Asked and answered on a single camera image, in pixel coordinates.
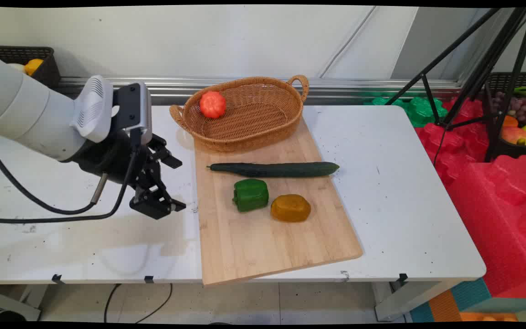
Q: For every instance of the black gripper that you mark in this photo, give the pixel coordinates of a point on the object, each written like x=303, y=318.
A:
x=112, y=160

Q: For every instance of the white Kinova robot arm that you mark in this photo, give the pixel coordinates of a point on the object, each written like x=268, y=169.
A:
x=25, y=109

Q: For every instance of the green toy bell pepper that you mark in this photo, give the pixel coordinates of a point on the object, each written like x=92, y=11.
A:
x=250, y=195

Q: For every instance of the red toy tomato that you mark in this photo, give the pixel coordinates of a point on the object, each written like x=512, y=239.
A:
x=212, y=104

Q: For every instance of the bamboo cutting board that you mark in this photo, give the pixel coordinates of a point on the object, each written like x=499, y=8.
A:
x=254, y=246

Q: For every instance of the dark green toy cucumber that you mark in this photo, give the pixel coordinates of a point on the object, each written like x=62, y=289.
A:
x=281, y=169

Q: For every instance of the small black plastic basket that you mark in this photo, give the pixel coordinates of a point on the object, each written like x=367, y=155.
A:
x=47, y=75

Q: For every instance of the yellow toy fruit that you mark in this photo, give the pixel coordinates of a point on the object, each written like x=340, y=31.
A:
x=34, y=66

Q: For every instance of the white table leg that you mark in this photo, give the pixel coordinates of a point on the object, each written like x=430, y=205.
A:
x=409, y=301
x=7, y=299

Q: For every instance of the blue object behind basket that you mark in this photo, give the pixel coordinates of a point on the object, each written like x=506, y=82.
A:
x=420, y=112

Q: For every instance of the red foam packing piece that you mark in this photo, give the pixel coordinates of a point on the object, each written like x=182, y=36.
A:
x=459, y=141

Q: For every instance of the teal orange foam mat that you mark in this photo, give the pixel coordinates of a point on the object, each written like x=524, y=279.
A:
x=468, y=297

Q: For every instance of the large red foam block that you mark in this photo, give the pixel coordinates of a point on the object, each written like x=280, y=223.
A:
x=496, y=219

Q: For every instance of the red orange toy peach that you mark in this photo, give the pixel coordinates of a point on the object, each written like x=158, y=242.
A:
x=513, y=135

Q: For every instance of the large black plastic basket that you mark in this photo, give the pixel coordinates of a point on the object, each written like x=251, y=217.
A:
x=502, y=82

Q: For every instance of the purple toy grapes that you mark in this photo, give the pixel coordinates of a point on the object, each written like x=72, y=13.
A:
x=523, y=107

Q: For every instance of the black silver wrist camera box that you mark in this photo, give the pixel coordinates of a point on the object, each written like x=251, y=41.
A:
x=133, y=109

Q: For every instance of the aluminium wall rail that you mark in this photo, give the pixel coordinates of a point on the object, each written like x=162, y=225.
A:
x=359, y=87

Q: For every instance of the black camera tripod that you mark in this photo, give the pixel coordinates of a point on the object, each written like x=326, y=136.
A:
x=491, y=64

